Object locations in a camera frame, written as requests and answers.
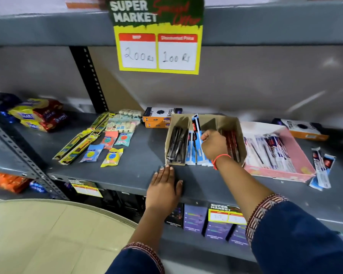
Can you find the pink cardboard box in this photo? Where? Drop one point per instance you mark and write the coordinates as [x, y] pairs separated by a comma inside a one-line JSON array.
[[295, 152]]

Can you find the pile of white pen packets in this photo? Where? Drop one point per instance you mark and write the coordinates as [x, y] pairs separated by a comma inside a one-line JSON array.
[[270, 152]]

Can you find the blue snack packet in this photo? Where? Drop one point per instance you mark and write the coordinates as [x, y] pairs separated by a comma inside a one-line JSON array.
[[37, 186]]

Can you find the brown cardboard pen box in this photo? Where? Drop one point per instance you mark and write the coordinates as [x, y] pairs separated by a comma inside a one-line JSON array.
[[174, 119]]

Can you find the teal sharpener packet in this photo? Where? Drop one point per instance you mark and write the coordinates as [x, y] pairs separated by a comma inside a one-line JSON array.
[[123, 138]]

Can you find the yellow sharpener packet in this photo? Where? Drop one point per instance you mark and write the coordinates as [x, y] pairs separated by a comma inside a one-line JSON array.
[[112, 158]]

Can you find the orange snack packets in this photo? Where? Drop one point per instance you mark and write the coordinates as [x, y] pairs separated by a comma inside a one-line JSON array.
[[7, 181]]

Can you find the yellow green pencil packet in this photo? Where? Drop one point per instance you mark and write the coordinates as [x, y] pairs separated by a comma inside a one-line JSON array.
[[71, 145], [105, 124], [78, 149], [99, 120]]

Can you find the person's left hand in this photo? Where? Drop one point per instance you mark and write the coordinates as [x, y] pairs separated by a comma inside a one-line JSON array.
[[161, 191]]

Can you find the white blue loose pen packet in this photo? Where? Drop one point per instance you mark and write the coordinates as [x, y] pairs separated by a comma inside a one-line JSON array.
[[320, 166], [329, 162]]

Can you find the row of blue pen packets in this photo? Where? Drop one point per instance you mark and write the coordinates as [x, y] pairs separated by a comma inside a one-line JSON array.
[[195, 152]]

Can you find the bundle of black pens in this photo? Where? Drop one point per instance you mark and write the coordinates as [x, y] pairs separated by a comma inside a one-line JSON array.
[[177, 144]]

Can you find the purple bottle box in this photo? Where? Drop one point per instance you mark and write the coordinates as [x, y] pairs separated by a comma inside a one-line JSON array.
[[218, 232], [195, 218], [239, 235]]

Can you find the grey metal shelf rack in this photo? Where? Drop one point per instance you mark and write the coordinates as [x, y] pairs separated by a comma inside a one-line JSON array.
[[125, 171]]

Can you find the person's right hand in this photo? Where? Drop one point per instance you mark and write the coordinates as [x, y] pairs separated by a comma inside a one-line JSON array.
[[217, 144]]

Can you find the person's right fingers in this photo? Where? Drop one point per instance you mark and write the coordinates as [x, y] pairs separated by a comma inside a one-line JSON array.
[[207, 139]]

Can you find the black perforated shelf upright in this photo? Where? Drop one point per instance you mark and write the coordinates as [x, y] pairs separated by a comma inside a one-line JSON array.
[[90, 79]]

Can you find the dark blue snack packets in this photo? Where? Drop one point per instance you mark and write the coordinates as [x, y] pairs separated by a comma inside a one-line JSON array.
[[4, 104]]

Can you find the yellow red biscuit packet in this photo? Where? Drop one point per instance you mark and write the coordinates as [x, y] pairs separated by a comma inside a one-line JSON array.
[[31, 113], [45, 124], [43, 104]]

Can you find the person's left forearm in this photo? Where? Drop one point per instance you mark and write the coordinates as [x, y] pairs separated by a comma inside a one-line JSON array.
[[144, 233]]

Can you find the large yellow green price sign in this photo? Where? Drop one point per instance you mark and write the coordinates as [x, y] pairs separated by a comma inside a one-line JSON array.
[[157, 28]]

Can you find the bundle of red pens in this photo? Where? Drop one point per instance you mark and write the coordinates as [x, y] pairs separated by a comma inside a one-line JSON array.
[[233, 145]]

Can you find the row of black boxes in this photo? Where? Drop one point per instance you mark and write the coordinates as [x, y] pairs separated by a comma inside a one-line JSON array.
[[123, 201]]

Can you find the orange white stationery box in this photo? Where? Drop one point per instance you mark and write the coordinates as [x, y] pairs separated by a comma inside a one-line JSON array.
[[301, 128], [155, 125], [161, 113]]

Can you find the red sharpener packet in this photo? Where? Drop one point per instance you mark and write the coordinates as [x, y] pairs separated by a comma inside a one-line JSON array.
[[109, 139]]

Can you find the pile of white eraser packets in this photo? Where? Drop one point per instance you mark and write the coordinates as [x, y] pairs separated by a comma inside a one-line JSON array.
[[124, 122]]

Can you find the person's left thumb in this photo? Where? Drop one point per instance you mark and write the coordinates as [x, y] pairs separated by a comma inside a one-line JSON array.
[[179, 187]]

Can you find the person's right forearm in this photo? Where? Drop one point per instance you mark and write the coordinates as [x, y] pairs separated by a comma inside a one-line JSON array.
[[263, 214]]

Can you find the blue sharpener packet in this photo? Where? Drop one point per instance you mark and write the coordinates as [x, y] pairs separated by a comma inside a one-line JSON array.
[[92, 153]]

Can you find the orange wrist thread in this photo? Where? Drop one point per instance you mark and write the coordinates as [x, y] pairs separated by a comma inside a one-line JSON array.
[[219, 158]]

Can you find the grey perforated shelf upright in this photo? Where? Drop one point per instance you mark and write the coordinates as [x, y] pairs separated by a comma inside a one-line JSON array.
[[20, 159]]

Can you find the black bottle box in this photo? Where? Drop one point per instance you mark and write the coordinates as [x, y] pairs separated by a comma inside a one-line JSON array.
[[175, 216]]

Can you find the orange striped packet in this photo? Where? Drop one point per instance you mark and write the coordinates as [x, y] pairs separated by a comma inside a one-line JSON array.
[[81, 2]]

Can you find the small yellow green price sign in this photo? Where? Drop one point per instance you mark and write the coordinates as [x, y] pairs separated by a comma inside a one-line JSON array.
[[225, 214], [85, 188]]

